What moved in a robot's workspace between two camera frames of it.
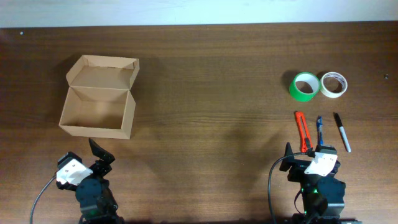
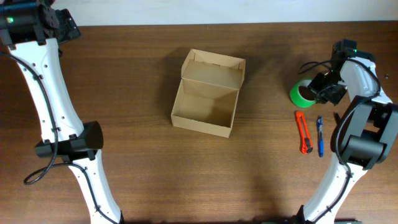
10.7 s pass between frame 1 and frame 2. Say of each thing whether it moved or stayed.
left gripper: moved
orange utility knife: stayed
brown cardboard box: moved
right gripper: moved
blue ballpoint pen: stayed
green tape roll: moved
